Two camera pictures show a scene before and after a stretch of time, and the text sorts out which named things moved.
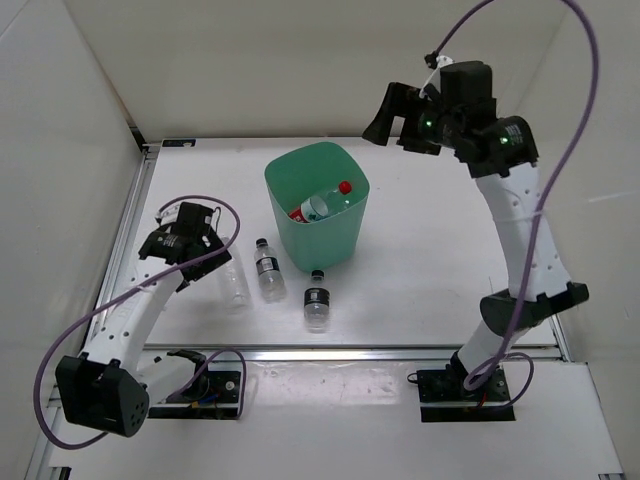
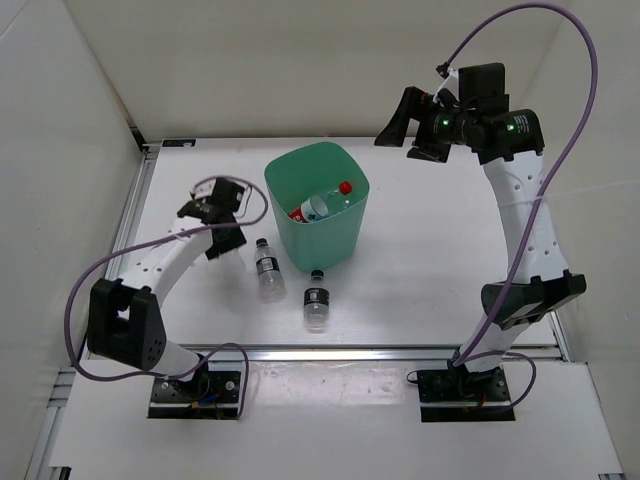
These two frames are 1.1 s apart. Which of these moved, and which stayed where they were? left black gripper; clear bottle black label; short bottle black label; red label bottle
Moved: left black gripper
Stayed: clear bottle black label; red label bottle; short bottle black label
